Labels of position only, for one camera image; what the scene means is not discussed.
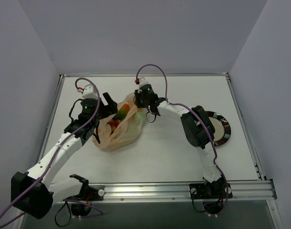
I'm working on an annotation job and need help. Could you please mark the fake mango green orange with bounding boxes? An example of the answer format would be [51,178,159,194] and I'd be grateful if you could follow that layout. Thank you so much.
[112,104,130,121]

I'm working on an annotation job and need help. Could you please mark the red fake lychee bunch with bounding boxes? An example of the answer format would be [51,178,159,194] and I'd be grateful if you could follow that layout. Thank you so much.
[107,119,121,133]

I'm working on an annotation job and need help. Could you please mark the translucent orange plastic bag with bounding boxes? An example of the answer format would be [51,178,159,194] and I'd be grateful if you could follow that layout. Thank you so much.
[92,93,145,151]

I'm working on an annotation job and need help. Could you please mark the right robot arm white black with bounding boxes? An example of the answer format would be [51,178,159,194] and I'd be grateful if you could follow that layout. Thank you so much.
[134,83,227,197]

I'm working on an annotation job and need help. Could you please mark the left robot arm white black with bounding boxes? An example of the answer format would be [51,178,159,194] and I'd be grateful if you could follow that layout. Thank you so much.
[11,93,118,219]

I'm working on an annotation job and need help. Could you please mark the round metallic plate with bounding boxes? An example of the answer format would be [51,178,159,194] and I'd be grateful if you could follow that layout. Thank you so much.
[206,111,231,147]

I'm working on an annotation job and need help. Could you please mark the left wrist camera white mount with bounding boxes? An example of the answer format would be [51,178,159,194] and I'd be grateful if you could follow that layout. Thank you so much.
[77,84,98,99]

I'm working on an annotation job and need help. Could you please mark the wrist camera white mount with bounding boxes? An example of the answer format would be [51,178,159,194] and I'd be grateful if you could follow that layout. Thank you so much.
[77,84,98,99]
[135,77,149,93]

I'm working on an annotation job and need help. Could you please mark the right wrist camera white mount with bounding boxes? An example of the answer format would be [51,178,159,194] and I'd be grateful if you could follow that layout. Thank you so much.
[135,77,149,93]

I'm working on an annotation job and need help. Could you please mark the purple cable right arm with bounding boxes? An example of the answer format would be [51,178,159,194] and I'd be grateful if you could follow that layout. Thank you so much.
[137,63,229,213]

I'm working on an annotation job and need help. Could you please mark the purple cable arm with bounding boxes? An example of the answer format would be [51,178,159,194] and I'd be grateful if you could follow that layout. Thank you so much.
[0,77,103,229]
[137,63,229,213]

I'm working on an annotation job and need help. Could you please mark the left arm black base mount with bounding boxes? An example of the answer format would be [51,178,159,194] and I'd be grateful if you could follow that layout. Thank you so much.
[81,185,105,201]

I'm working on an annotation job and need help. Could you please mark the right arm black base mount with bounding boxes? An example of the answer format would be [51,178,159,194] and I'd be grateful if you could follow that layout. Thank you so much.
[189,182,233,199]

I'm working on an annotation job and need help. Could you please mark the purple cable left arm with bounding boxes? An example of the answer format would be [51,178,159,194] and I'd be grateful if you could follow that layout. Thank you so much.
[0,77,103,229]

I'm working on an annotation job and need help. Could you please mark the aluminium front rail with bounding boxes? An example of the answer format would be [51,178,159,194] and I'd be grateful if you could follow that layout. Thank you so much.
[47,180,277,203]

